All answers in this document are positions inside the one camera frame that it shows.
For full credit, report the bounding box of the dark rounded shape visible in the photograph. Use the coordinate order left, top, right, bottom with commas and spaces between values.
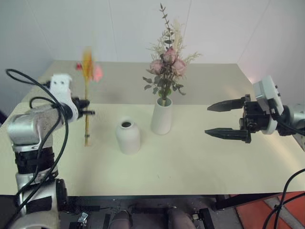
111, 209, 133, 229

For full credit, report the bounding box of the round-shouldered white vase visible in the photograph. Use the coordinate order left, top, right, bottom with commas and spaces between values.
115, 116, 141, 155

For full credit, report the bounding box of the pink rose dried-grass bouquet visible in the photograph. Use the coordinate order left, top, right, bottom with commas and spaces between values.
142, 2, 203, 107

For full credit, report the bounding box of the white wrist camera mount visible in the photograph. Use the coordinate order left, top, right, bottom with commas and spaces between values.
253, 75, 285, 135
49, 73, 79, 124

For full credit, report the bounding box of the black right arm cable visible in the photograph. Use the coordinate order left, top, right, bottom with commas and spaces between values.
261, 99, 305, 229

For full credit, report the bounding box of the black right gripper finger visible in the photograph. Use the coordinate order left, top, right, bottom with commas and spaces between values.
204, 127, 251, 144
207, 97, 246, 113

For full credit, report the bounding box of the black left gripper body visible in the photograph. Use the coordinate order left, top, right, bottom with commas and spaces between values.
72, 97, 84, 119

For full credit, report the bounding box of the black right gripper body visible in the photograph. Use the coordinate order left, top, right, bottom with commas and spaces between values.
239, 94, 272, 144

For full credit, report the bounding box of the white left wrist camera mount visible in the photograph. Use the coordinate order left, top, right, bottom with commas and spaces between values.
49, 73, 79, 124

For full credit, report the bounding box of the black metal table frame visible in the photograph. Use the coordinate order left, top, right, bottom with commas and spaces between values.
0, 192, 286, 229

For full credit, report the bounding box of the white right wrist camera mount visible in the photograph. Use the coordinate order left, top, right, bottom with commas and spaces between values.
253, 75, 285, 135

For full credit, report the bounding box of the tall cylindrical white vase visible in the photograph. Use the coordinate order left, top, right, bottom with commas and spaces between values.
150, 96, 173, 135

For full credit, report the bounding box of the yellow and pink flower bouquet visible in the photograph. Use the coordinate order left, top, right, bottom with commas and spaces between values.
75, 46, 104, 147

